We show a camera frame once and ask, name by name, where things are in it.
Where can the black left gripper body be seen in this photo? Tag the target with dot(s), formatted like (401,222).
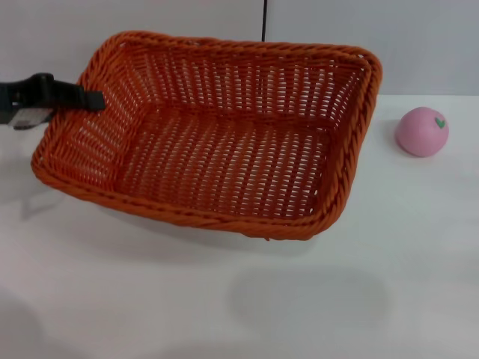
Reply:
(26,93)

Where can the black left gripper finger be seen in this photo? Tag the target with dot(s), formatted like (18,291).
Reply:
(31,120)
(80,99)

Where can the orange woven rectangular basket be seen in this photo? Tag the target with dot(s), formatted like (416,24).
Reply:
(224,157)

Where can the pink toy peach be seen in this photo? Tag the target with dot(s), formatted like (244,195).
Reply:
(421,132)

